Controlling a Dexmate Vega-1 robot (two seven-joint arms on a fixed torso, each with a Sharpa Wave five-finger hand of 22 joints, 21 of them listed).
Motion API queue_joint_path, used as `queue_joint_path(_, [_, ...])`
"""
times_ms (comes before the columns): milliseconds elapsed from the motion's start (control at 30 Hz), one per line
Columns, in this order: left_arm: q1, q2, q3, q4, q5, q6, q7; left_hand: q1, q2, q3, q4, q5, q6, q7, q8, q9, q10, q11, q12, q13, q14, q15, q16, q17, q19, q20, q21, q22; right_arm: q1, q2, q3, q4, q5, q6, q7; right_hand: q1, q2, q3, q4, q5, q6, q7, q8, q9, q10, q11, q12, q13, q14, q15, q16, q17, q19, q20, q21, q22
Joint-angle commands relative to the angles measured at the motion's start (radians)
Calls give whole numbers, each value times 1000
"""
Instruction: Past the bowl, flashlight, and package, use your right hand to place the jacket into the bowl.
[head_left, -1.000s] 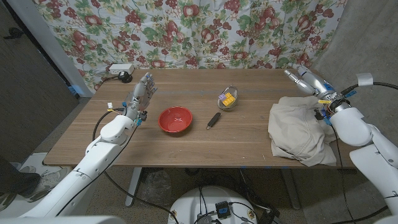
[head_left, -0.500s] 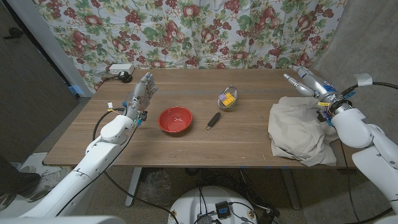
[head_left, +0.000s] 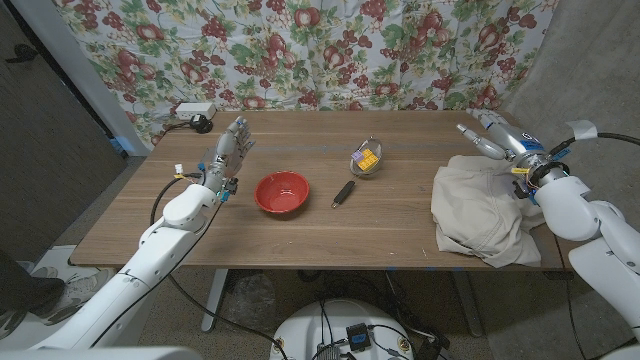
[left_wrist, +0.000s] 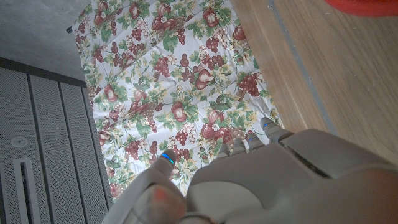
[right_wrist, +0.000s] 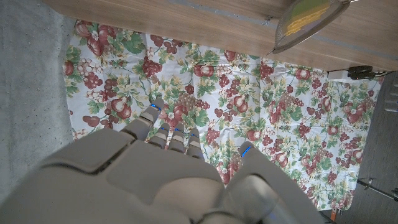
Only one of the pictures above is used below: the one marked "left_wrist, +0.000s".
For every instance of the white slot vent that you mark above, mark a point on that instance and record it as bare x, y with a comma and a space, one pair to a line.
32, 196

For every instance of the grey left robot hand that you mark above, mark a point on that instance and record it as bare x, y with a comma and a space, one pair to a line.
280, 186

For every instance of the floral fruit print backdrop cloth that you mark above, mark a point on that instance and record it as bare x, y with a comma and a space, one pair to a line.
174, 77

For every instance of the red bowl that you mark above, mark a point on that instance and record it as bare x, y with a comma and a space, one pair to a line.
367, 7

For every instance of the round ceiling sensor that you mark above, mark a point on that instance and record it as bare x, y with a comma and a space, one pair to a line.
19, 142

